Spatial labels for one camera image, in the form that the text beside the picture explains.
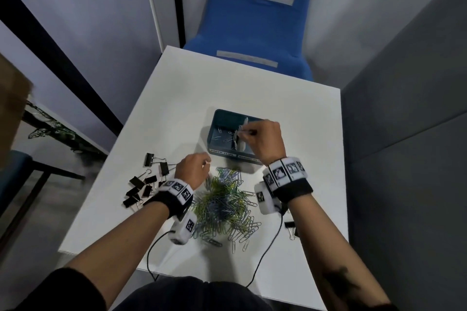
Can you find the person's right hand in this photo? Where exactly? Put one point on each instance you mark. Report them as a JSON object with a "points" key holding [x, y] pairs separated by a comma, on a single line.
{"points": [[266, 139]]}

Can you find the person's left hand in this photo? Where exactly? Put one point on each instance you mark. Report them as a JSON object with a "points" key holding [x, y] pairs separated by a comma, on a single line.
{"points": [[191, 170]]}

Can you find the group of black binder clips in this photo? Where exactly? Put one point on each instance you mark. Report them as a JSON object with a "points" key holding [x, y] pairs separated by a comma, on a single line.
{"points": [[149, 159], [289, 224]]}

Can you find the pile of coloured paper clips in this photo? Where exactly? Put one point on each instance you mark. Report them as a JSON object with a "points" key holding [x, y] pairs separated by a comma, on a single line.
{"points": [[219, 205]]}

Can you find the teal divided organizer box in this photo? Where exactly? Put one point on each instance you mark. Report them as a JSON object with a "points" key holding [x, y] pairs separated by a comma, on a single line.
{"points": [[222, 126]]}

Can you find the person's right forearm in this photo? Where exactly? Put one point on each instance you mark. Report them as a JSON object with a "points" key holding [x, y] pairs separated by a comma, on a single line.
{"points": [[321, 241]]}

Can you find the person's left forearm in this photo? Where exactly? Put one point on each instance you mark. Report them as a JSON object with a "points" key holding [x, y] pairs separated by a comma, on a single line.
{"points": [[120, 248]]}

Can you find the person's black clothing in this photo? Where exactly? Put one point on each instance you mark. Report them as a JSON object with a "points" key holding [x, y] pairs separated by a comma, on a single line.
{"points": [[189, 296]]}

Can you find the brown cardboard box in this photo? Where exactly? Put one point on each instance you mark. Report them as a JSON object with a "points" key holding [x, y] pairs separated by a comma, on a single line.
{"points": [[12, 110]]}

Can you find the left wristband with marker tags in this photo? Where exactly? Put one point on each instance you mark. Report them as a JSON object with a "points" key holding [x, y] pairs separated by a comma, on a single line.
{"points": [[178, 187]]}

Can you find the blue chair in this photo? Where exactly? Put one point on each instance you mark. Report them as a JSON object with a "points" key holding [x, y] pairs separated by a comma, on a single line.
{"points": [[255, 26]]}

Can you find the side table with leaf pattern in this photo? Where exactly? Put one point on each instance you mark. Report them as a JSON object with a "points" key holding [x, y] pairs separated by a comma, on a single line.
{"points": [[58, 132]]}

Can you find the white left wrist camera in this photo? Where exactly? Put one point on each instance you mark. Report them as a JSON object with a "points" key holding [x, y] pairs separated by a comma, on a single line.
{"points": [[184, 228]]}

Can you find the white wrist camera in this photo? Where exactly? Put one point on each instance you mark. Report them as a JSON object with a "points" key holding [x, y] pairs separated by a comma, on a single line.
{"points": [[264, 199], [184, 228]]}

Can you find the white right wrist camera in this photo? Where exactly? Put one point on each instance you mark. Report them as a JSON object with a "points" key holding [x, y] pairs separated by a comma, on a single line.
{"points": [[264, 199]]}

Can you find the teal stool with black frame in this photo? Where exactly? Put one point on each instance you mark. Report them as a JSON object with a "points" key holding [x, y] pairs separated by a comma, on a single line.
{"points": [[14, 176]]}

